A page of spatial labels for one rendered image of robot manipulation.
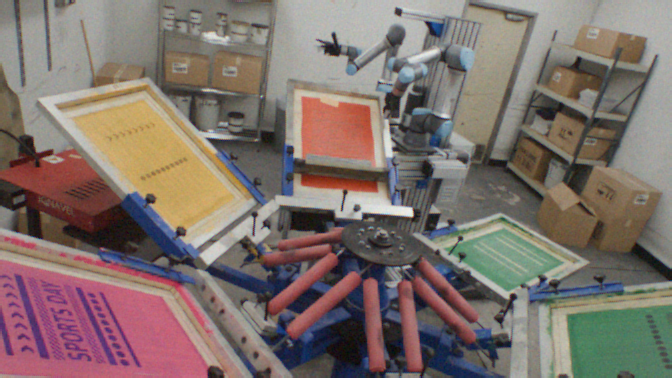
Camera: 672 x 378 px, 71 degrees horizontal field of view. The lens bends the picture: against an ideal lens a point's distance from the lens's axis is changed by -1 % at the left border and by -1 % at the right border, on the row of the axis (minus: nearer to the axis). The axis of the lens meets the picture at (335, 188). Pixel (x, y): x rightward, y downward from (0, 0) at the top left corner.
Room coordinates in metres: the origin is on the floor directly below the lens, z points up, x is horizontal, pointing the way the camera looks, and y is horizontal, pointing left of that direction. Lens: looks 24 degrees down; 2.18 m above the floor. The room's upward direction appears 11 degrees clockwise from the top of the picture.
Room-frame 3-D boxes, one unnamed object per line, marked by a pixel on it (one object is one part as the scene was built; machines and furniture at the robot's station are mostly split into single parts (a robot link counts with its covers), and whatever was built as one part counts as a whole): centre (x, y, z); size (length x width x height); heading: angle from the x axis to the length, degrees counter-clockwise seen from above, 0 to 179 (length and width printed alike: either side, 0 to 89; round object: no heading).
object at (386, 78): (3.52, -0.20, 1.63); 0.15 x 0.12 x 0.55; 2
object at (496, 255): (2.16, -0.85, 1.05); 1.08 x 0.61 x 0.23; 134
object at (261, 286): (1.72, 0.44, 0.91); 1.34 x 0.40 x 0.08; 74
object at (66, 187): (1.93, 1.16, 1.06); 0.61 x 0.46 x 0.12; 74
